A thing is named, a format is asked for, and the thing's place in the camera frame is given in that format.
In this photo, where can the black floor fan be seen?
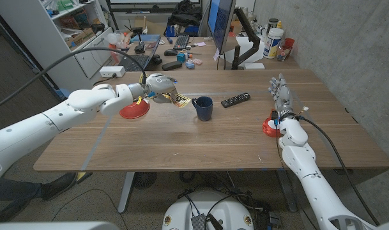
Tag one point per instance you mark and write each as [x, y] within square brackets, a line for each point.
[144, 179]

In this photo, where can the black backpack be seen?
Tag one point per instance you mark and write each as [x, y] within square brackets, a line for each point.
[184, 14]

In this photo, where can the black computer mouse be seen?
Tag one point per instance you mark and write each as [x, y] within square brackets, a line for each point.
[170, 52]

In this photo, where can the red plastic bowl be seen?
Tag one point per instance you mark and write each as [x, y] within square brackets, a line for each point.
[268, 129]

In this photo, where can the black oval case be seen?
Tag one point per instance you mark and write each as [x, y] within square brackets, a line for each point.
[172, 65]

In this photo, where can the dark lidded jar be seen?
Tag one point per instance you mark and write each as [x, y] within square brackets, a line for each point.
[272, 24]

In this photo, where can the dark trouser leg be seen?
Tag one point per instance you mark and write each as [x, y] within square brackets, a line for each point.
[18, 191]

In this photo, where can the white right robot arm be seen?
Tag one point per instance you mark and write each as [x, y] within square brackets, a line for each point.
[315, 188]

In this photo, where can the white power strip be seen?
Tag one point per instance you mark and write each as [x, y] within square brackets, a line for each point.
[111, 71]

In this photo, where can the grey mesh device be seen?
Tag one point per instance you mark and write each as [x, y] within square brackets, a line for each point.
[199, 223]

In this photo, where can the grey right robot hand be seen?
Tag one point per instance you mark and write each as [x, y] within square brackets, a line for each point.
[283, 96]

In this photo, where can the blue cube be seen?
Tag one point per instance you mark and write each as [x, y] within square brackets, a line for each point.
[181, 57]

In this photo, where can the white paper sheet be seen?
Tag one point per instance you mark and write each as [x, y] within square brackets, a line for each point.
[243, 44]

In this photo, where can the grey tape strip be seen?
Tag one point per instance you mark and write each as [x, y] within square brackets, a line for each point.
[95, 145]

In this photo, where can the yellow black bumper sticker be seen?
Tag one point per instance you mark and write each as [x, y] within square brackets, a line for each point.
[182, 100]

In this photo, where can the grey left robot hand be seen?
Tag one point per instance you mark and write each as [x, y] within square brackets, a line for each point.
[159, 86]

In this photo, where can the black laptop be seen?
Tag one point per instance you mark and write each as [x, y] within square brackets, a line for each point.
[149, 54]

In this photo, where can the white shelf cabinet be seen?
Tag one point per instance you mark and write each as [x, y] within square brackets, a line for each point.
[44, 38]

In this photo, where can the grey table leg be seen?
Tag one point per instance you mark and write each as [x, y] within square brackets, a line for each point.
[125, 195]
[286, 191]

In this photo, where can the navy blue mug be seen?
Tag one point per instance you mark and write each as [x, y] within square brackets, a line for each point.
[204, 110]

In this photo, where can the wooden rear desk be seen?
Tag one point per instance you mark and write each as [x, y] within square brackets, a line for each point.
[207, 65]

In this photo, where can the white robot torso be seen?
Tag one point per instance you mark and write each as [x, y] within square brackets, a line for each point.
[226, 214]

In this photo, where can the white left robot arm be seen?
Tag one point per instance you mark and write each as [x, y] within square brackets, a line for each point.
[37, 127]

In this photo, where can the yellow floor block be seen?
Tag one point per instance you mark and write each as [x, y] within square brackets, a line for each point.
[84, 176]

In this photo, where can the black keyboard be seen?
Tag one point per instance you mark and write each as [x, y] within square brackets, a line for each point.
[181, 42]

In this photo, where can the white canister blue label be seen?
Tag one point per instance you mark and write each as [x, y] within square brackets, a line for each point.
[272, 43]

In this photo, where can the black TV remote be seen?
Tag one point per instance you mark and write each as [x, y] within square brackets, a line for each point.
[235, 100]

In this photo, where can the white flat box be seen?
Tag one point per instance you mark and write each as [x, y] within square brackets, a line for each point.
[254, 65]

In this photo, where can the computer monitor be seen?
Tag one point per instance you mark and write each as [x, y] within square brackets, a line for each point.
[221, 22]

